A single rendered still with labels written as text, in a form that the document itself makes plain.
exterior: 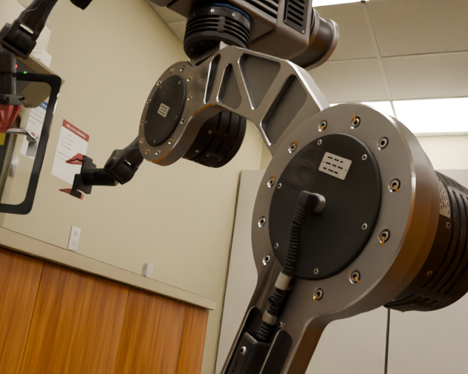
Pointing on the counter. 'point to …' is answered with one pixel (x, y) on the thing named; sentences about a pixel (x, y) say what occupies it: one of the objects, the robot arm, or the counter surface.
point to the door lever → (18, 132)
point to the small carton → (42, 56)
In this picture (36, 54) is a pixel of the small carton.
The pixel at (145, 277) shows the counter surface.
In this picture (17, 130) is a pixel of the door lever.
